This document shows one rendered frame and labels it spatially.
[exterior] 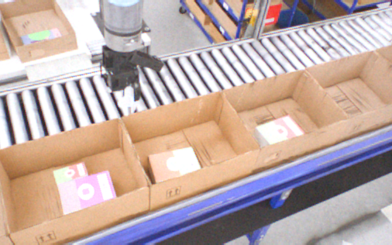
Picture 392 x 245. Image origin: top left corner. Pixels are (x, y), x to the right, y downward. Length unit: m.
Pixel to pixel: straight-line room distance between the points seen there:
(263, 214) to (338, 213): 0.98
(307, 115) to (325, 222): 0.98
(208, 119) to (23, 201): 0.73
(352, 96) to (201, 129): 0.73
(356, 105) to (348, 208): 0.95
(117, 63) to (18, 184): 0.60
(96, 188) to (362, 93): 1.25
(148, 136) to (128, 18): 0.63
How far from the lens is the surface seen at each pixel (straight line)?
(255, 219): 1.62
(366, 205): 2.67
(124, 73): 0.99
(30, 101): 1.82
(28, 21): 2.27
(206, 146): 1.44
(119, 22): 0.91
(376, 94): 1.93
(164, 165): 1.29
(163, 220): 1.24
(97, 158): 1.40
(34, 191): 1.36
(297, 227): 2.40
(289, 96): 1.71
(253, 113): 1.60
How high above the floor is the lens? 2.02
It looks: 49 degrees down
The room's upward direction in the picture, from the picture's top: 9 degrees clockwise
